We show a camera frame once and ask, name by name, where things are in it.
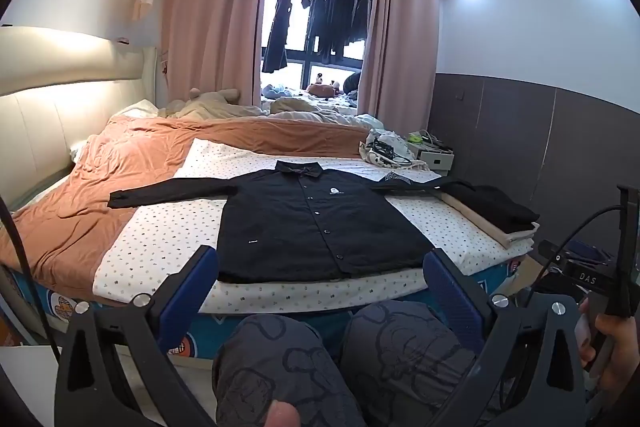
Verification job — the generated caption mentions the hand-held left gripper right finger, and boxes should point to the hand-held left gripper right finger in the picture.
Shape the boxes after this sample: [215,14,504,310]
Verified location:
[423,248,587,427]

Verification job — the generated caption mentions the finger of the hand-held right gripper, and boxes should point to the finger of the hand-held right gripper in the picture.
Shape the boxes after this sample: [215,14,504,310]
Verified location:
[607,184,640,319]

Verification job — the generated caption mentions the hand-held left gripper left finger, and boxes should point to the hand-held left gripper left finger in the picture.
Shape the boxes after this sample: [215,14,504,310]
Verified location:
[55,245,220,427]

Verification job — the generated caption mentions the black button shirt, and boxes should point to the black button shirt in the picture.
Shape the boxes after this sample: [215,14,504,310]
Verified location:
[107,160,453,284]

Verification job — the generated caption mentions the dark hanging clothes cluster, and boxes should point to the dark hanging clothes cluster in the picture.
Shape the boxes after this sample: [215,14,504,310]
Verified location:
[305,0,372,64]

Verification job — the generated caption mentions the person's right hand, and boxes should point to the person's right hand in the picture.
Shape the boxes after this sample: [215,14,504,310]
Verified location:
[577,298,640,405]

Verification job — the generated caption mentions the person's left hand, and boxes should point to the person's left hand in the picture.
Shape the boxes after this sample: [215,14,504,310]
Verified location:
[264,399,303,427]

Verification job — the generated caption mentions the white floral bedsheet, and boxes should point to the white floral bedsheet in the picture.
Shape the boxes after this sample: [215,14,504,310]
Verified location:
[92,137,536,315]

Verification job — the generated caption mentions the person's legs in grey trousers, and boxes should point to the person's legs in grey trousers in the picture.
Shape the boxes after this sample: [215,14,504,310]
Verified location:
[340,299,506,427]

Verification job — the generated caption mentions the folded black garment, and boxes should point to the folded black garment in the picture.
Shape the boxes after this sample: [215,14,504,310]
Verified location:
[435,179,541,233]

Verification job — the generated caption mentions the person's left leg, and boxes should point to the person's left leg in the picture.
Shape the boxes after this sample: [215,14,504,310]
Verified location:
[212,313,368,427]

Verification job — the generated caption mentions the orange blanket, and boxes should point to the orange blanket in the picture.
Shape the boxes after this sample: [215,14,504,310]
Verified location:
[10,114,371,288]

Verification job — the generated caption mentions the white nightstand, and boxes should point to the white nightstand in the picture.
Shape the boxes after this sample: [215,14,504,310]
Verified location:
[407,134,456,172]

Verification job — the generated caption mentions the cream tote bag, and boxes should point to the cream tote bag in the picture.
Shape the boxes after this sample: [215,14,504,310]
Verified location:
[357,129,431,170]

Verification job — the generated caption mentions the white pillow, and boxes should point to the white pillow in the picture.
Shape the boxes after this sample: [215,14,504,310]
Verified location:
[116,99,162,118]

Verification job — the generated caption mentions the beige duvet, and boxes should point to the beige duvet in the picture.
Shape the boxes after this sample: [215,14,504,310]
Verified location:
[160,97,381,130]

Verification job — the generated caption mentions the blue plush toy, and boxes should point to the blue plush toy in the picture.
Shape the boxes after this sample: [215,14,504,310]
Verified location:
[262,84,298,100]

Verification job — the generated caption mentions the cream padded headboard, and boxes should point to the cream padded headboard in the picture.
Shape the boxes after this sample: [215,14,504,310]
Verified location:
[0,47,161,202]

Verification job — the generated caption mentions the brown plush toy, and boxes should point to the brown plush toy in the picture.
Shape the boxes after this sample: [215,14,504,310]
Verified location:
[306,82,337,100]

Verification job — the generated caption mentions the narrow pink curtain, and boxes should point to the narrow pink curtain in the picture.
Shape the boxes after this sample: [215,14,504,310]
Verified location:
[357,0,441,118]

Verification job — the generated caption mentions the wide pink curtain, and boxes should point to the wide pink curtain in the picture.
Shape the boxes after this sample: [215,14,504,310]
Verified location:
[160,0,278,108]

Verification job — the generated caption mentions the black framed window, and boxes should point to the black framed window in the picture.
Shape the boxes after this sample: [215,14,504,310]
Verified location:
[260,0,373,100]

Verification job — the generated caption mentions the long black hanging garment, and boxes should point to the long black hanging garment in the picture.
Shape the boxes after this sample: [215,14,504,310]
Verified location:
[262,0,297,75]

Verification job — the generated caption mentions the black tangled cables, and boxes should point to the black tangled cables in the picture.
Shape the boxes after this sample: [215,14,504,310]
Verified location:
[372,139,413,168]

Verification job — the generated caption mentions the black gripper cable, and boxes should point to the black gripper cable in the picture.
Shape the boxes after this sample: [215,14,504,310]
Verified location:
[0,194,62,358]

